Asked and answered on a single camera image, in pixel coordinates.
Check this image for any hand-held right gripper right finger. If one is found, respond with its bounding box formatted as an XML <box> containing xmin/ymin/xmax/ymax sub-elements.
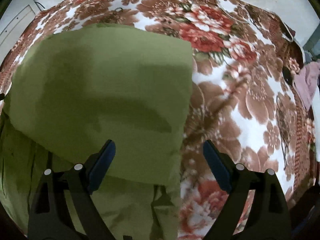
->
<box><xmin>203</xmin><ymin>140</ymin><xmax>292</xmax><ymax>240</ymax></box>

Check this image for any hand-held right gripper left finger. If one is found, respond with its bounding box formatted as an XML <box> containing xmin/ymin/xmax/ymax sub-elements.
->
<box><xmin>27</xmin><ymin>139</ymin><xmax>117</xmax><ymax>240</ymax></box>

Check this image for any white wooden headboard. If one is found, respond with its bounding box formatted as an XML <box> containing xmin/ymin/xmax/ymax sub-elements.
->
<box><xmin>0</xmin><ymin>4</ymin><xmax>42</xmax><ymax>58</ymax></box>

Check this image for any floral blanket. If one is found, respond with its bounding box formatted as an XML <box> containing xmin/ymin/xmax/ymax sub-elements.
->
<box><xmin>0</xmin><ymin>0</ymin><xmax>318</xmax><ymax>240</ymax></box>

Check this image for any pink cloth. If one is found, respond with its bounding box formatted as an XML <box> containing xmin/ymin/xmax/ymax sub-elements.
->
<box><xmin>294</xmin><ymin>61</ymin><xmax>320</xmax><ymax>110</ymax></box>

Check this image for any green hooded jacket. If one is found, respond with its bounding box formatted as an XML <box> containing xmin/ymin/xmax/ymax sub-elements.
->
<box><xmin>0</xmin><ymin>23</ymin><xmax>193</xmax><ymax>240</ymax></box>

